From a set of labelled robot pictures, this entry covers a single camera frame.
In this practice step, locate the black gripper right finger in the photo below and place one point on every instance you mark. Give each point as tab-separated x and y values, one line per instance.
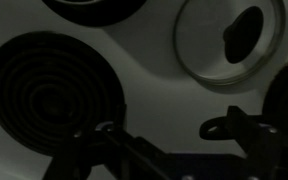
264	146

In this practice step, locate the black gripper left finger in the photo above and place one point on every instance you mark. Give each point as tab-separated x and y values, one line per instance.
124	153

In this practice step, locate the glass lid with black knob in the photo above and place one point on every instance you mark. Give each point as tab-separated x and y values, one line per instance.
204	46

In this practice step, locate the white electric stove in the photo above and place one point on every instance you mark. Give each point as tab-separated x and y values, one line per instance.
157	110

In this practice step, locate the bare black coil burner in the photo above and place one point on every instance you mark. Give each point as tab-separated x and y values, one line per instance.
50	96

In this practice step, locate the small black saucepan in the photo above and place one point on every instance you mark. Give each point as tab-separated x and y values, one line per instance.
117	15

